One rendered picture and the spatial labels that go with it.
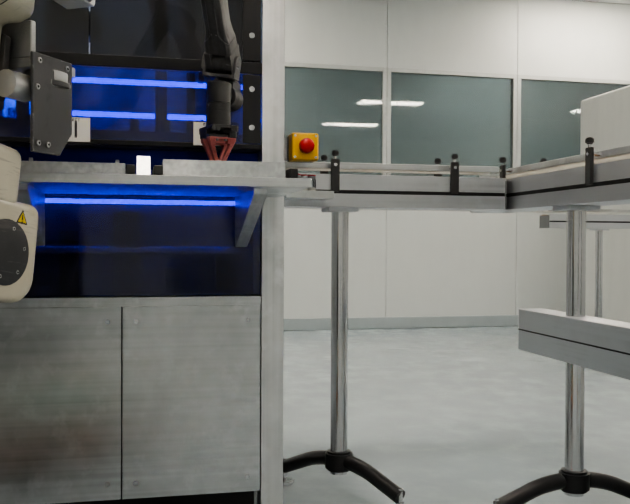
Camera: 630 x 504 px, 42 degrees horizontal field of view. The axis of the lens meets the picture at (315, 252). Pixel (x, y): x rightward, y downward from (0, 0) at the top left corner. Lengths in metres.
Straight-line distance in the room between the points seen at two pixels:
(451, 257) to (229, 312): 5.23
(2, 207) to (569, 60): 6.92
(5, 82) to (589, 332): 1.46
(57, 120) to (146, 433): 0.99
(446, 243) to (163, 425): 5.31
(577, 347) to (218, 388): 0.93
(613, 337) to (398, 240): 5.12
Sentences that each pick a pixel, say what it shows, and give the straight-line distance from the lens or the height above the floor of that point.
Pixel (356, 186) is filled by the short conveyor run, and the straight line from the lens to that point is 2.30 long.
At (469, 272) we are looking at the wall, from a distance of 7.31.
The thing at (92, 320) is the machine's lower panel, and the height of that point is 0.54.
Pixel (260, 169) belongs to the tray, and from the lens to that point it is 1.75.
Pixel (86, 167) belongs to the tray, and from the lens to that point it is 1.85.
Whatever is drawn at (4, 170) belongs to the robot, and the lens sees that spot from 1.35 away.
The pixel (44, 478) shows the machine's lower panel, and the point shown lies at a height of 0.15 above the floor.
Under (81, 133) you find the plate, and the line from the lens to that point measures 2.12.
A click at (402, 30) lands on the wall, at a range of 7.31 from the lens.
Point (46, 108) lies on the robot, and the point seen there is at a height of 0.96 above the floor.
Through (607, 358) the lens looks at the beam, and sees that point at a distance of 2.08.
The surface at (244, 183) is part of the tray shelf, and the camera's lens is 1.72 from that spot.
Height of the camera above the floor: 0.74
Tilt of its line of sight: 1 degrees down
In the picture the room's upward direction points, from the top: straight up
